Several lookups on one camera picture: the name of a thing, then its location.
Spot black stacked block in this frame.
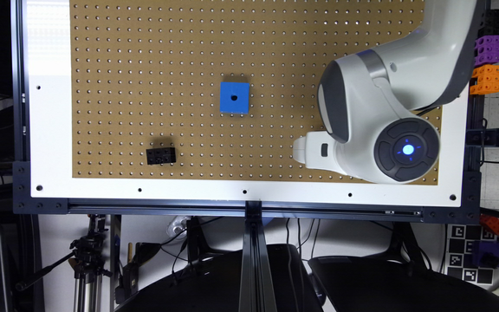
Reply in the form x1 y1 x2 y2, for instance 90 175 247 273
478 9 499 37

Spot white table board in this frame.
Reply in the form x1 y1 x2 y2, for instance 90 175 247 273
16 1 468 213

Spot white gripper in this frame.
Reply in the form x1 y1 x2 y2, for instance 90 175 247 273
293 131 340 170

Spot black centre frame strut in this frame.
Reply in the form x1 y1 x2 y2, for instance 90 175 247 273
238 201 277 312

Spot black block on pegboard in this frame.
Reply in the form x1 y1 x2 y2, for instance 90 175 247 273
146 147 176 165

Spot dark purple block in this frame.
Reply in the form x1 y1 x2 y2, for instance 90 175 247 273
472 241 499 269

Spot camera tripod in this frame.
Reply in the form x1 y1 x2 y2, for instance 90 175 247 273
15 214 113 312

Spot purple stacked block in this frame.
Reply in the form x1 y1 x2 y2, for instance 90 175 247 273
475 35 499 67

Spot black chair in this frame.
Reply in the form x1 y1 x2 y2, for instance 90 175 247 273
118 244 322 312
308 256 499 312

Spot black aluminium table frame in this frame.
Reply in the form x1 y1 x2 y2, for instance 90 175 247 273
10 1 484 224

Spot black chair left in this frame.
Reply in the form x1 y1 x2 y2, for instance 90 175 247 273
118 244 322 312

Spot red orange block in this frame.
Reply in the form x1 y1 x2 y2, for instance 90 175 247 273
479 214 499 235

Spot brown pegboard panel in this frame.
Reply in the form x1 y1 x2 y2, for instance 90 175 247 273
70 0 424 182

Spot orange stacked block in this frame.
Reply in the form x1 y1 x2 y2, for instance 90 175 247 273
470 64 499 95

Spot fiducial marker sheet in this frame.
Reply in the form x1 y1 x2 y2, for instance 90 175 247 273
443 224 496 286

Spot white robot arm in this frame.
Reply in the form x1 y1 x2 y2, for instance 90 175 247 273
293 0 484 184

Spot black chair right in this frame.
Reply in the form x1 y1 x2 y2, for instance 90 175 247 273
308 256 499 312

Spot blue cube block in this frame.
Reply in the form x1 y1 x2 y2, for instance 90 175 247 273
219 81 250 114

